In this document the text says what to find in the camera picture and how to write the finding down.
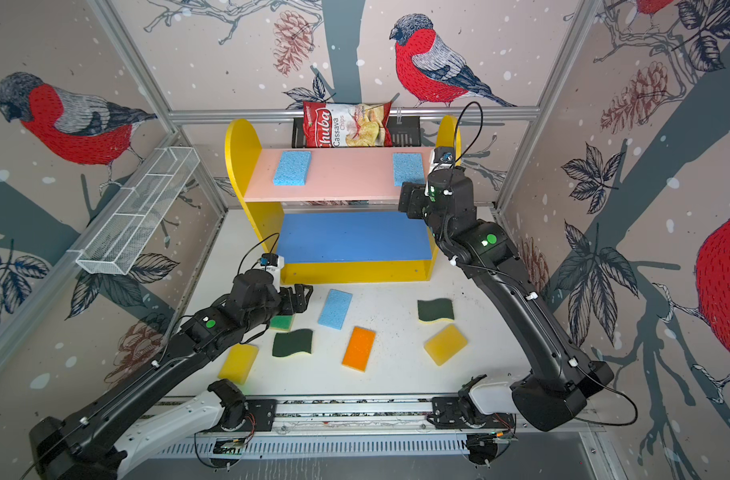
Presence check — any light blue sponge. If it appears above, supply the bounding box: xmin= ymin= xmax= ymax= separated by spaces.
xmin=318 ymin=289 xmax=353 ymax=330
xmin=273 ymin=150 xmax=312 ymax=186
xmin=392 ymin=153 xmax=425 ymax=187

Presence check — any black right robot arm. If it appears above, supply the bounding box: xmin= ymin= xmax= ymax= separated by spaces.
xmin=398 ymin=167 xmax=613 ymax=432

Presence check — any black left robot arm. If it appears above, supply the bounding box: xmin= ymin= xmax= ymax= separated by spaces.
xmin=29 ymin=269 xmax=314 ymax=479

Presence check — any yellow shelf unit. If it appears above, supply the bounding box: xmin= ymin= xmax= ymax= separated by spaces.
xmin=225 ymin=119 xmax=439 ymax=285

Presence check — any pink upper shelf board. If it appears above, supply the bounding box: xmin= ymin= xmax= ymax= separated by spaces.
xmin=245 ymin=147 xmax=432 ymax=202

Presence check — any dark green wavy sponge left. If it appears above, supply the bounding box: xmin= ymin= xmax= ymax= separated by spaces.
xmin=272 ymin=329 xmax=314 ymax=358

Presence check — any dark green wavy sponge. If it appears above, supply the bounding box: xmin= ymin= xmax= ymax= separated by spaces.
xmin=417 ymin=298 xmax=455 ymax=323
xmin=272 ymin=329 xmax=314 ymax=358

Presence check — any orange sponge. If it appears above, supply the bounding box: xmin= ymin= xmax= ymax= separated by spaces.
xmin=342 ymin=327 xmax=376 ymax=372

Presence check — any yellow sponge left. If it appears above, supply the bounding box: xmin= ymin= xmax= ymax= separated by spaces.
xmin=218 ymin=344 xmax=259 ymax=385

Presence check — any yellow sponge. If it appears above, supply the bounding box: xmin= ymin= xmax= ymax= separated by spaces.
xmin=424 ymin=325 xmax=468 ymax=366
xmin=218 ymin=344 xmax=259 ymax=385

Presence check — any dark green wavy sponge right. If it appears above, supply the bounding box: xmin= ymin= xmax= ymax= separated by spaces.
xmin=417 ymin=298 xmax=455 ymax=323

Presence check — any red cassava chips bag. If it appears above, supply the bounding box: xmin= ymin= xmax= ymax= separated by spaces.
xmin=302 ymin=102 xmax=393 ymax=148

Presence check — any yellow sponge right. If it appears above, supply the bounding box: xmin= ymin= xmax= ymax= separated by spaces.
xmin=424 ymin=325 xmax=468 ymax=366

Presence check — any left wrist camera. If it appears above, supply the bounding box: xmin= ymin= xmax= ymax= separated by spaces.
xmin=257 ymin=253 xmax=285 ymax=277

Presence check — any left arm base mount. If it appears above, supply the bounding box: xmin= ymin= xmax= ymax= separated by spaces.
xmin=199 ymin=379 xmax=278 ymax=434

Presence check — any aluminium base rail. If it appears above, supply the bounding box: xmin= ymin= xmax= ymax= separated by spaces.
xmin=109 ymin=392 xmax=594 ymax=463

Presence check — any white mesh wall tray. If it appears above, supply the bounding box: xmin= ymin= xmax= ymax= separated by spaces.
xmin=76 ymin=146 xmax=200 ymax=275

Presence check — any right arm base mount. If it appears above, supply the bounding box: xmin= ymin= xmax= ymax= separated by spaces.
xmin=425 ymin=374 xmax=517 ymax=432

